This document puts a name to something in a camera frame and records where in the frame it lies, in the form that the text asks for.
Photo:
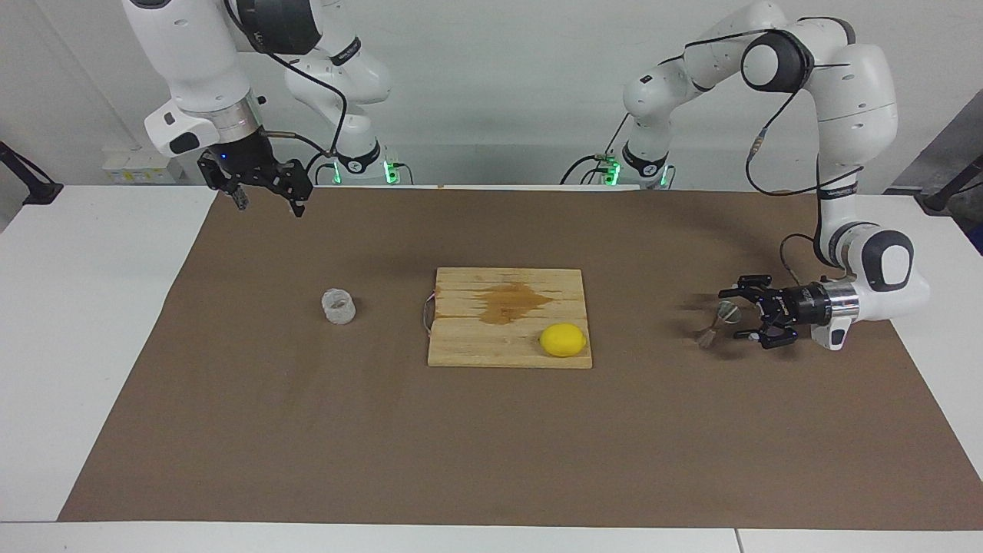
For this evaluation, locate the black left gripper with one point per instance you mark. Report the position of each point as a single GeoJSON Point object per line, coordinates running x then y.
{"type": "Point", "coordinates": [795, 307]}

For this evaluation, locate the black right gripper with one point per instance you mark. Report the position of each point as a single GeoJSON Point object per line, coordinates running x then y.
{"type": "Point", "coordinates": [242, 157]}

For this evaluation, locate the steel jigger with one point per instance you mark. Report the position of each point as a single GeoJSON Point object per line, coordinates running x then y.
{"type": "Point", "coordinates": [726, 311]}

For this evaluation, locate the clear glass cup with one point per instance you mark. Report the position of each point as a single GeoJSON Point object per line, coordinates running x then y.
{"type": "Point", "coordinates": [339, 307]}

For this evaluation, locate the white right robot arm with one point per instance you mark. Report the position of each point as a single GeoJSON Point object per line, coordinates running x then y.
{"type": "Point", "coordinates": [192, 54]}

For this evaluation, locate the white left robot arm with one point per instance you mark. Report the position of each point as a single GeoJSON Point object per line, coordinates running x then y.
{"type": "Point", "coordinates": [852, 84]}

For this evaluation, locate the white power strip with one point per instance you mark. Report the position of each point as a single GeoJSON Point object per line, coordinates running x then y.
{"type": "Point", "coordinates": [138, 165]}

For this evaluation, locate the yellow lemon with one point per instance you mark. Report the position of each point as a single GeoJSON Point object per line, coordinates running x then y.
{"type": "Point", "coordinates": [563, 340]}

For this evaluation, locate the black clamp stand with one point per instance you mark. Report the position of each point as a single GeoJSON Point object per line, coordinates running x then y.
{"type": "Point", "coordinates": [937, 203]}
{"type": "Point", "coordinates": [42, 192]}

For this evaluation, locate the brown table mat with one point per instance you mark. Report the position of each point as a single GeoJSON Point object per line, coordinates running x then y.
{"type": "Point", "coordinates": [307, 430]}

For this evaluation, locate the wooden cutting board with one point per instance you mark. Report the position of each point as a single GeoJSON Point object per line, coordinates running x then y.
{"type": "Point", "coordinates": [476, 346]}

